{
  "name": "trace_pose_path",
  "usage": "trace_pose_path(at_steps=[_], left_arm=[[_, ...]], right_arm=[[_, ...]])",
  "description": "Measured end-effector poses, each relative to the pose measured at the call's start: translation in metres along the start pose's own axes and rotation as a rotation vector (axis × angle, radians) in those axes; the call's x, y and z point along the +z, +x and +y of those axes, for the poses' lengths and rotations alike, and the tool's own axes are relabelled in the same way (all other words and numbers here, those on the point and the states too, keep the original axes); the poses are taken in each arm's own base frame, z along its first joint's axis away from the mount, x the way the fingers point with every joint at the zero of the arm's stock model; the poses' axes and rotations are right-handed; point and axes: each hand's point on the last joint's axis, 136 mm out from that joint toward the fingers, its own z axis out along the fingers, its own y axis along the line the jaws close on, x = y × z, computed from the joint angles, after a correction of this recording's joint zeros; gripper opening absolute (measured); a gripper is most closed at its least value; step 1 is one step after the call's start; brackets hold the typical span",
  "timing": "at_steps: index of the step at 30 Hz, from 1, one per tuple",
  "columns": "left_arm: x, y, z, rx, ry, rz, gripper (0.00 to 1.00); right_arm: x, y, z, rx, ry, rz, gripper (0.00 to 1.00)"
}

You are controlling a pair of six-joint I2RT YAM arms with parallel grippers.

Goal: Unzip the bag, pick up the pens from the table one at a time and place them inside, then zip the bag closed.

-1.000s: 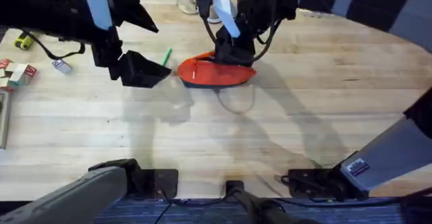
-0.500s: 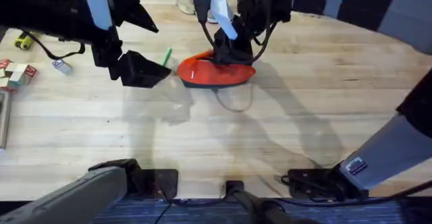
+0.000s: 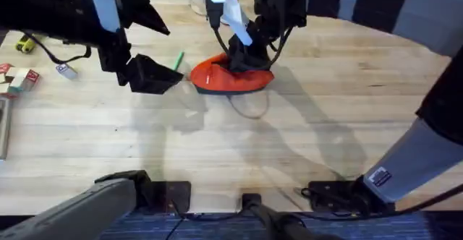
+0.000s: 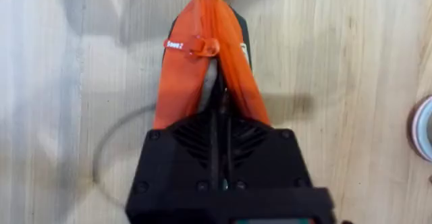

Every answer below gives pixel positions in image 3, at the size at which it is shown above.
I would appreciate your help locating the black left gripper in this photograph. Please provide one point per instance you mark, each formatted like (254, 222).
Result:
(112, 52)

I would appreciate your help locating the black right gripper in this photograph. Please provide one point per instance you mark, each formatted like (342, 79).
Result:
(278, 1)

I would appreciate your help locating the orange soft zip bag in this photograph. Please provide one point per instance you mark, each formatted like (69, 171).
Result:
(224, 81)

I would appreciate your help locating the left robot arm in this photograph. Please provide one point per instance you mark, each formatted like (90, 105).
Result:
(72, 211)

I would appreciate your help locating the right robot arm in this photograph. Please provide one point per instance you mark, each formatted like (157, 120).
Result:
(408, 164)

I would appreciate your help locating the green pen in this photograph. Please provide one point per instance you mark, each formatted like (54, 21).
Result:
(178, 61)

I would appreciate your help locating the right wrist upright plate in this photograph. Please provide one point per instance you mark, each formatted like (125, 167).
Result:
(237, 19)

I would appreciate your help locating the wrist upright plate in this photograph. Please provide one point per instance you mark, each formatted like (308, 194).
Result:
(105, 5)
(237, 19)

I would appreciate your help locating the left wrist upright plate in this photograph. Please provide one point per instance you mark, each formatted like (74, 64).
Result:
(105, 5)

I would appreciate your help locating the yellow toy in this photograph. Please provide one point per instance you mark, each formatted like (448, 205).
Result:
(25, 44)

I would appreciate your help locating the heap of toy blocks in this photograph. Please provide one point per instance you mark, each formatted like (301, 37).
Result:
(21, 81)

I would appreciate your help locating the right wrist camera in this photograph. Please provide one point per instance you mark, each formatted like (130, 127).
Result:
(214, 1)

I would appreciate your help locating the black rail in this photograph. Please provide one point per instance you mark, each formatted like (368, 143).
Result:
(170, 196)

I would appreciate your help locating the black camera stand post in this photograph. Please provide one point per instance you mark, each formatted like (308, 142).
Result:
(275, 222)

